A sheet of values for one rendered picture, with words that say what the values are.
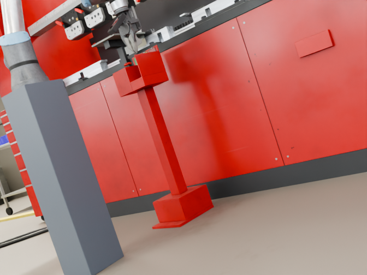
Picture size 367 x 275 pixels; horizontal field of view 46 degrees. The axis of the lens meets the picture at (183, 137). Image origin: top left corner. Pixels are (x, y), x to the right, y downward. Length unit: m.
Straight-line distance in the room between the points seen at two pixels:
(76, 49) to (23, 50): 1.67
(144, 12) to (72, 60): 0.66
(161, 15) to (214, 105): 1.13
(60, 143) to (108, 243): 0.44
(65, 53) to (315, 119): 2.03
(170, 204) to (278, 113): 0.66
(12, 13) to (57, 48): 1.36
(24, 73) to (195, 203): 0.95
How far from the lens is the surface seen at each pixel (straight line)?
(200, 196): 2.13
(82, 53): 3.52
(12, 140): 3.93
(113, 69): 2.58
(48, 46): 3.34
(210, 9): 2.32
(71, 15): 2.95
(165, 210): 2.13
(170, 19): 3.11
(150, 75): 2.07
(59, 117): 1.79
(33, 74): 1.82
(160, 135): 2.10
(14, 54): 1.85
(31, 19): 3.25
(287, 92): 2.03
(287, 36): 2.01
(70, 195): 1.75
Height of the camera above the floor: 0.47
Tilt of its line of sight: 3 degrees down
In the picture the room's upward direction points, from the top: 19 degrees counter-clockwise
